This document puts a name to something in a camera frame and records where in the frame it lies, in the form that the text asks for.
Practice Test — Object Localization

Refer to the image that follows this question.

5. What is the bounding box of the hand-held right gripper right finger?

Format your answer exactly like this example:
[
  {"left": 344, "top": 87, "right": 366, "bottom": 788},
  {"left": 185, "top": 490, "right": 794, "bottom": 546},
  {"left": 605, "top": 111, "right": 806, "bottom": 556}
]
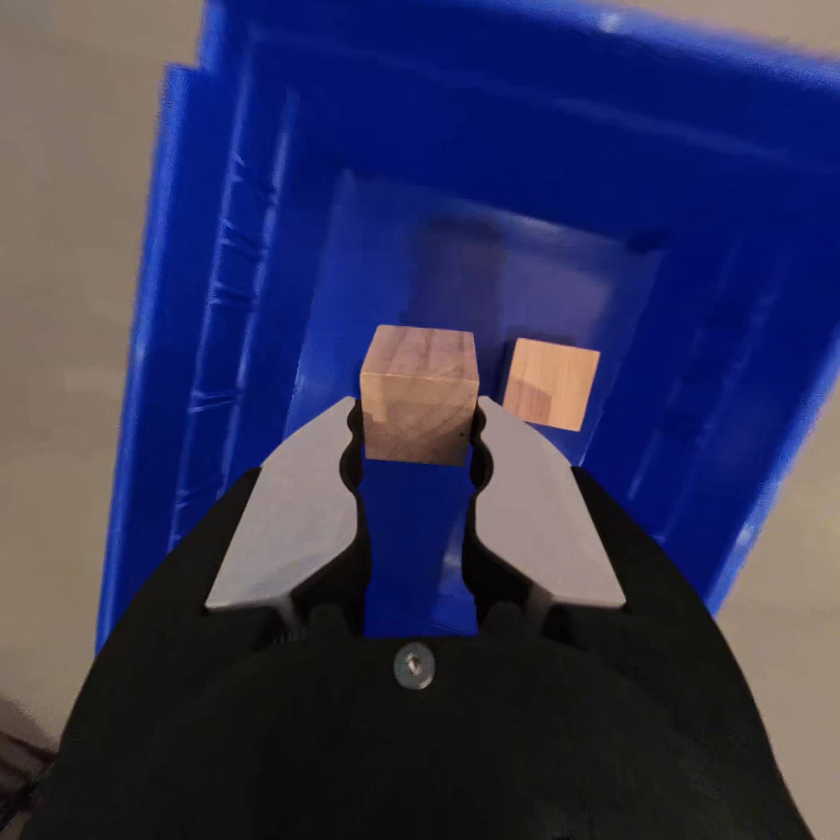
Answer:
[{"left": 461, "top": 394, "right": 626, "bottom": 641}]

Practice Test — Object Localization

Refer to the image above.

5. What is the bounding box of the wooden cube with blue stripe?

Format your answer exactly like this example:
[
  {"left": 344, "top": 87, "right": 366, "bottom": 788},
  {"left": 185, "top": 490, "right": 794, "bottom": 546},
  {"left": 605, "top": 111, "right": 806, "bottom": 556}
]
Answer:
[
  {"left": 502, "top": 338, "right": 601, "bottom": 432},
  {"left": 360, "top": 325, "right": 480, "bottom": 467}
]

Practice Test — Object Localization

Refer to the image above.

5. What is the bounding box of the blue plastic bin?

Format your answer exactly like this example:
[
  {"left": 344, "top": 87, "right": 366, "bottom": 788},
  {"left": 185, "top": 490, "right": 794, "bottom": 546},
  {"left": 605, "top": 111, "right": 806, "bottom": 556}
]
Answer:
[{"left": 95, "top": 0, "right": 840, "bottom": 657}]

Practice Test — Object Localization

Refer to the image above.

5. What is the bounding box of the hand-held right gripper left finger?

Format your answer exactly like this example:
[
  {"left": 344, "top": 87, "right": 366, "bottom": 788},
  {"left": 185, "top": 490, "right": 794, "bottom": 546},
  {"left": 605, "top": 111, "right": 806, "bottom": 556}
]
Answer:
[{"left": 203, "top": 395, "right": 368, "bottom": 641}]

